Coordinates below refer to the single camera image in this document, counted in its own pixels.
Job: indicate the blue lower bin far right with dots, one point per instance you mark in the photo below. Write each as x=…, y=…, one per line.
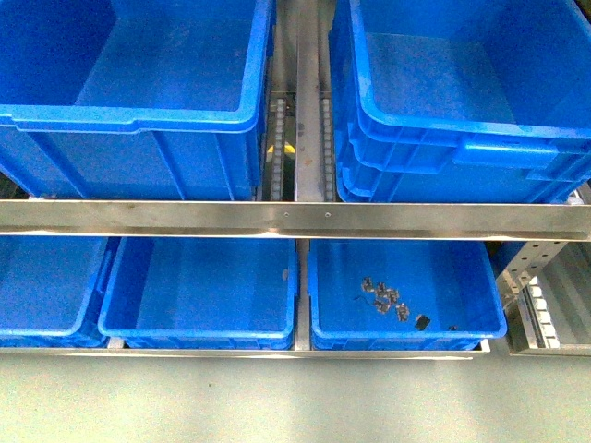
x=451, y=282

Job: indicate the blue lower bin left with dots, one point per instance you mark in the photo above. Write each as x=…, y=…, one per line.
x=52, y=290

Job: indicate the small dark metal parts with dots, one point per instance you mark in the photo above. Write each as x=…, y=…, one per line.
x=383, y=298

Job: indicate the steel front shelf rail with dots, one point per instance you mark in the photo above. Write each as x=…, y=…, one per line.
x=493, y=222

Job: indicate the blue bin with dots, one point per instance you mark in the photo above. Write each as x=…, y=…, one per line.
x=52, y=290
x=451, y=282
x=202, y=293
x=460, y=101
x=139, y=100

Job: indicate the small black flat piece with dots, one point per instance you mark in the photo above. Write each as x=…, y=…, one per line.
x=422, y=322

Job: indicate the blue right upper bin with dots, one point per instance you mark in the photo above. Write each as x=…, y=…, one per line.
x=460, y=101

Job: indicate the blue centre bin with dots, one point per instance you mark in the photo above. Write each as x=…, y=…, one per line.
x=139, y=100

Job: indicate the perforated steel upright post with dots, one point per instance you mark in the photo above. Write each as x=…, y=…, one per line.
x=517, y=263

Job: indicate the steel lower front rail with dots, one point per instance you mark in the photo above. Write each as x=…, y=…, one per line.
x=301, y=350

